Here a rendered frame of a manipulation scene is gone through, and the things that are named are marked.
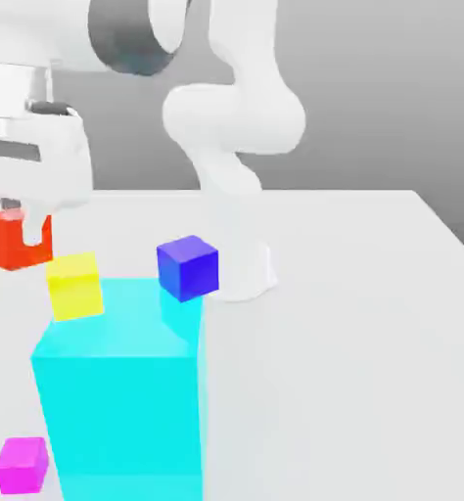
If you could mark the small red cube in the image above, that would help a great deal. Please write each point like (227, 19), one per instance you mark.
(5, 246)

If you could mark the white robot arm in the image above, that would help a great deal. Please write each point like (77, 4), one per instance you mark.
(232, 117)

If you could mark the small magenta cube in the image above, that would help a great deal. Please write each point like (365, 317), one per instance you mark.
(20, 465)

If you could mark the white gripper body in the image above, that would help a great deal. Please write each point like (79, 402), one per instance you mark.
(59, 156)

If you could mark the small blue cube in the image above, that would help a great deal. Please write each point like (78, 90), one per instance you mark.
(189, 270)

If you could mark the large cyan box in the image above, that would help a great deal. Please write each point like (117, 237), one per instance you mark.
(126, 391)

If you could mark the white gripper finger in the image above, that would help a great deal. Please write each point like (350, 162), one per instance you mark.
(34, 229)

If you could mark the small yellow cube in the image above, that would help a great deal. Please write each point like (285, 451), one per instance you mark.
(75, 287)

